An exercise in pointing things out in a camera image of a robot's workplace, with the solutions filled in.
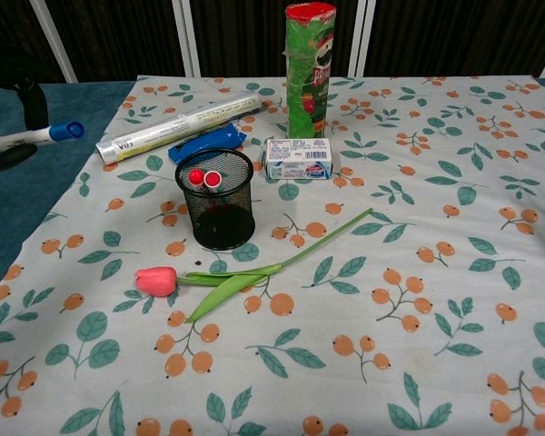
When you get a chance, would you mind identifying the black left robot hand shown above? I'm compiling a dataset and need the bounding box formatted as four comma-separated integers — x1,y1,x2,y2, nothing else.
0,41,49,175

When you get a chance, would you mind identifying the white marker blue cap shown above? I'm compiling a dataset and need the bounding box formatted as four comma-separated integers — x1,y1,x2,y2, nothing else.
0,120,85,151

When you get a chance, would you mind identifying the black mesh pen cup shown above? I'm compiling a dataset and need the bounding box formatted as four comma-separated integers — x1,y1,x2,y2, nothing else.
174,148,257,251

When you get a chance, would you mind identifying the blue snack packet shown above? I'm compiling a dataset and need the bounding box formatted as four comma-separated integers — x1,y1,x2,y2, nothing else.
167,124,248,164

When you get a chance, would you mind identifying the pink artificial tulip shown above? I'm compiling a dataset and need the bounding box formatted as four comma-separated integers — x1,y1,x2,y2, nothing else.
134,207,374,324

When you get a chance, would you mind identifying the white soap box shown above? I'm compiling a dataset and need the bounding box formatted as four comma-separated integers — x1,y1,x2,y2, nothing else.
259,137,335,183

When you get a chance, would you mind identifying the green Pringles can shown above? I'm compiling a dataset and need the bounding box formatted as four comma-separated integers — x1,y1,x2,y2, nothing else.
283,1,338,140

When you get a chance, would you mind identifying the floral print tablecloth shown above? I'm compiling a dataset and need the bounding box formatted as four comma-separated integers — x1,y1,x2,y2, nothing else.
0,74,545,436

